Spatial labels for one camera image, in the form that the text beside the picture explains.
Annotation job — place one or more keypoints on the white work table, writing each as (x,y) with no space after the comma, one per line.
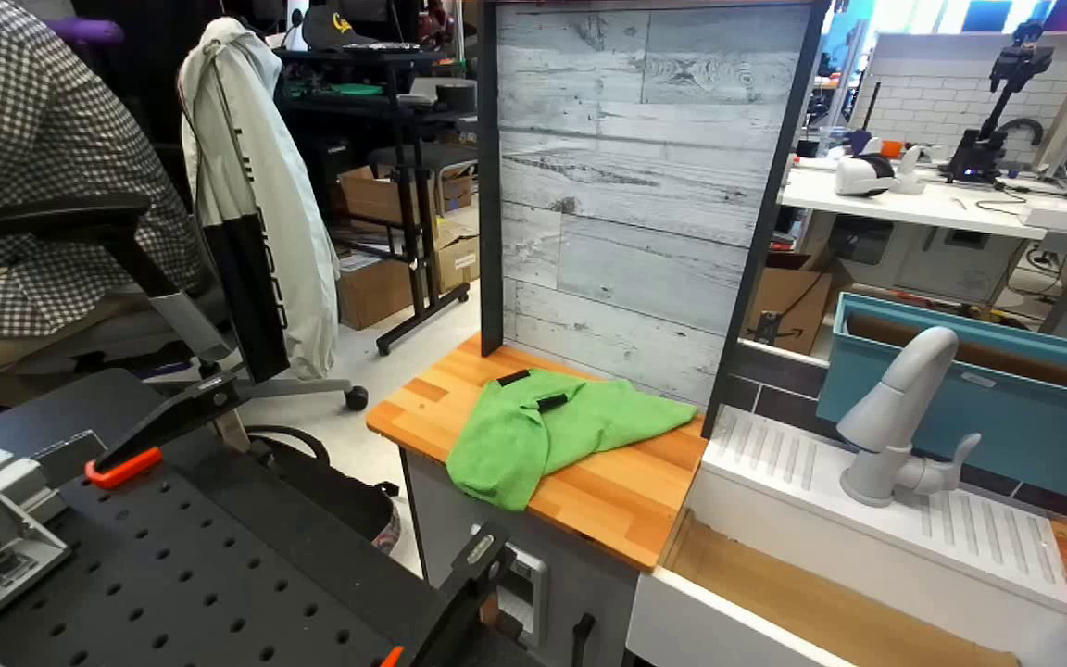
(931,238)

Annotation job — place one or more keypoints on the black office chair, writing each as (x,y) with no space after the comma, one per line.
(264,320)

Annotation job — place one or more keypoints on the wooden counter cabinet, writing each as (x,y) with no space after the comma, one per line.
(594,527)

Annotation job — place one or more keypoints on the white toy sink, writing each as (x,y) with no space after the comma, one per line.
(960,560)

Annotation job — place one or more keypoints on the green towel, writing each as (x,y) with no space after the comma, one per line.
(510,444)

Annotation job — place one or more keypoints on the white jacket on chair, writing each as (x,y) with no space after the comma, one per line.
(242,162)

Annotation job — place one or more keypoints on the black marker pen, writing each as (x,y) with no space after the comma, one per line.
(545,402)

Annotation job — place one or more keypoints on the teal storage bin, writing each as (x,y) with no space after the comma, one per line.
(1007,381)

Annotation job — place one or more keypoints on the orange handled clamp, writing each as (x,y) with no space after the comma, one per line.
(143,444)

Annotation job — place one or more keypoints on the grey toy faucet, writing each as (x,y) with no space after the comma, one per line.
(885,418)

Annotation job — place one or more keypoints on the grey wood backdrop panel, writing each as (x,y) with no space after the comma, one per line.
(626,170)

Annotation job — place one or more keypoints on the cardboard box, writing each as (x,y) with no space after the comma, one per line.
(372,291)

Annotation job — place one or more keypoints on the person in checkered shirt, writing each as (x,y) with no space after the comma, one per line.
(63,133)

